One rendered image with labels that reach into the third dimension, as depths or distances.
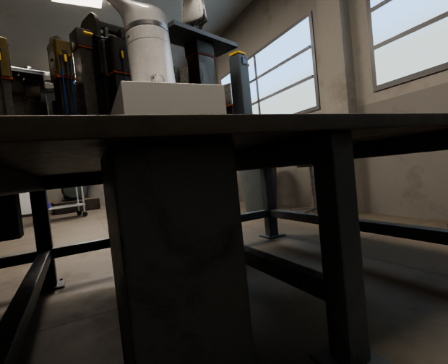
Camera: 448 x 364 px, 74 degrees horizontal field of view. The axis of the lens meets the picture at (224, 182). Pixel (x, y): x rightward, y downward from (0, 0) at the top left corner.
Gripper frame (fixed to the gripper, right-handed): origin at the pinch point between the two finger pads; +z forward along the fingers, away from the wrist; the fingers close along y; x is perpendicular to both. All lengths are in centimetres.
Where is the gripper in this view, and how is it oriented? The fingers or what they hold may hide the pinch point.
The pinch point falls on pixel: (196, 35)
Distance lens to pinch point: 144.1
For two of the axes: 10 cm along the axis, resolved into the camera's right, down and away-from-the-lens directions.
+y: -9.1, 0.8, 4.1
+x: -4.0, 0.7, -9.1
